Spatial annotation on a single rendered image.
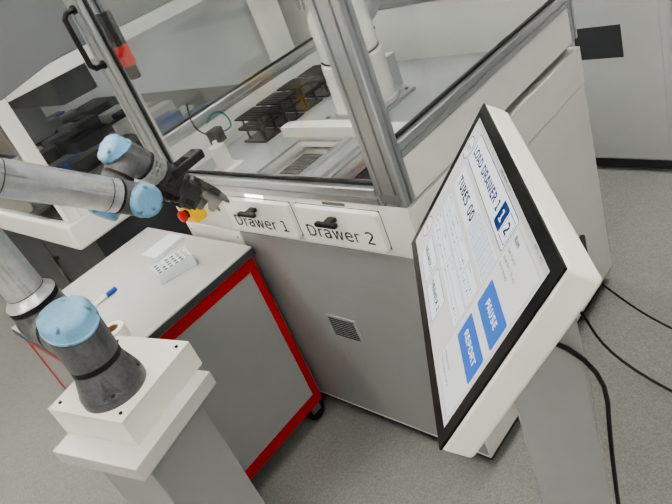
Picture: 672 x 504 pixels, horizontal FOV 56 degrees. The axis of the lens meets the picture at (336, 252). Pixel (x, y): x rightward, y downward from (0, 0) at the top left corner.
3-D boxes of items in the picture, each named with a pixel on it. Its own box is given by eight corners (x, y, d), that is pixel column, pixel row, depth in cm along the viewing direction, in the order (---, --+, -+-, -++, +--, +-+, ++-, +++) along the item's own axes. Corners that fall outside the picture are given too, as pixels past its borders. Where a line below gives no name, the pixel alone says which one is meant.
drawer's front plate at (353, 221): (388, 253, 154) (374, 215, 148) (305, 240, 174) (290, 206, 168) (392, 249, 155) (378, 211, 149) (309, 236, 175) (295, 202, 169)
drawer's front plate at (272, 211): (299, 239, 175) (284, 205, 170) (235, 228, 195) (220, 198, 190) (303, 235, 176) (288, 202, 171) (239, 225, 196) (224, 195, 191)
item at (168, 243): (157, 261, 209) (154, 257, 208) (143, 258, 215) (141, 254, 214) (185, 239, 216) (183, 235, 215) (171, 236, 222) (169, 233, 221)
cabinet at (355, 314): (498, 475, 188) (427, 261, 148) (272, 383, 259) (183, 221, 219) (617, 279, 239) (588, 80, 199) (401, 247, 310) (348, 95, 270)
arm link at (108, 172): (101, 213, 141) (119, 168, 143) (78, 208, 149) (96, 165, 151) (130, 226, 147) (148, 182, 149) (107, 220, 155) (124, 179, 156)
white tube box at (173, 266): (162, 285, 194) (156, 275, 192) (155, 276, 201) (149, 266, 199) (197, 263, 198) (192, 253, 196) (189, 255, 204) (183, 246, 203)
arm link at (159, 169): (142, 151, 159) (159, 152, 153) (157, 159, 162) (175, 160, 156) (131, 179, 157) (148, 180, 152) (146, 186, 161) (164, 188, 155)
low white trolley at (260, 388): (223, 545, 202) (99, 377, 164) (127, 474, 244) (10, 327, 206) (335, 413, 233) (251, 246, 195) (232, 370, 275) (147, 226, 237)
